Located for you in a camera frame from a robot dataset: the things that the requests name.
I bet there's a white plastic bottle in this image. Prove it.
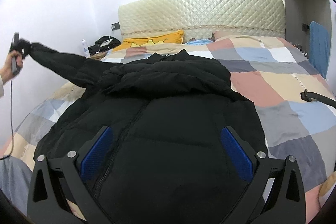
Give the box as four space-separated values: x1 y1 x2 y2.
81 39 90 58

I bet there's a cream quilted headboard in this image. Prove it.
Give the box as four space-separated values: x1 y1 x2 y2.
118 0 285 42

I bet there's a wall power socket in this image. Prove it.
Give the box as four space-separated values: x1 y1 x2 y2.
110 22 120 31

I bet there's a black puffer jacket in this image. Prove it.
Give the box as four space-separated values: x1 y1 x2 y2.
30 43 266 223

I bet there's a black strap on bed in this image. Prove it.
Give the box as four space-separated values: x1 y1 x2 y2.
301 90 336 109

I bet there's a black bag on nightstand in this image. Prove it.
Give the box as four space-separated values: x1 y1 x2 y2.
88 36 121 56

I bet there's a patchwork checkered quilt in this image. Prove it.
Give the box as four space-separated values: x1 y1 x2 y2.
1 35 335 223

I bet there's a beige pillow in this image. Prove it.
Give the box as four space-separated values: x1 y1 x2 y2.
213 31 236 41

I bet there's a blue towel on chair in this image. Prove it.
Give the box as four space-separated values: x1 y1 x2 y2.
309 21 330 79

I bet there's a person's grey trouser leg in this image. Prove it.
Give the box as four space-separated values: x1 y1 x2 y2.
1 156 33 216

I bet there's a person's left hand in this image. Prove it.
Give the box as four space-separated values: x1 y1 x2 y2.
1 51 23 84

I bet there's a yellow crown pillow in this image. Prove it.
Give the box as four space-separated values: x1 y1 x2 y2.
113 30 185 51

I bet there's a light blue pillow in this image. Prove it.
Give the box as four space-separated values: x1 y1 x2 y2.
185 39 213 46

